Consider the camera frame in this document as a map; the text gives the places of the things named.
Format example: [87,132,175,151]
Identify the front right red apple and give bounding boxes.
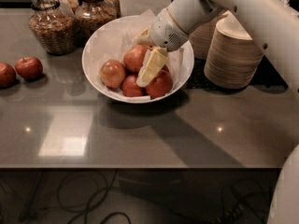
[146,70,173,98]

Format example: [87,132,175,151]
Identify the small middle red apple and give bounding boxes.
[163,65,170,73]

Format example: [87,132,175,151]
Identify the red apple at left edge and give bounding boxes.
[0,63,16,89]

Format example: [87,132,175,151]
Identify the front centre red apple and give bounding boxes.
[121,75,144,97]

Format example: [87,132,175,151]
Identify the back stack paper bowls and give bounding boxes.
[189,12,228,60]

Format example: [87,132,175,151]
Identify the left glass cereal jar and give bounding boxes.
[29,0,77,55]

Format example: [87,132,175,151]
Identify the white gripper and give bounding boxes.
[133,7,190,87]

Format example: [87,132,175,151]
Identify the black floor cable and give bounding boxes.
[18,169,134,224]

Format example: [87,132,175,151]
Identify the left yellowish red apple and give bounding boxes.
[99,59,126,89]

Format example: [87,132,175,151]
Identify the red apple on table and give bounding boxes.
[15,57,43,80]

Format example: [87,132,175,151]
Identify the front stack paper bowls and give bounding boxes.
[204,12,263,90]

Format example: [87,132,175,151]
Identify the white bowl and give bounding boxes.
[81,14,195,105]

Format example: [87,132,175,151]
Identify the middle glass cereal jar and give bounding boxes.
[75,0,117,40]

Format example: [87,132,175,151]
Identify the top centre red apple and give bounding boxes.
[123,45,150,74]

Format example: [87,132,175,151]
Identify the stack paper bowls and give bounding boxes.
[189,12,228,60]
[204,12,263,90]

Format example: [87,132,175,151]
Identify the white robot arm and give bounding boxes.
[135,0,299,224]

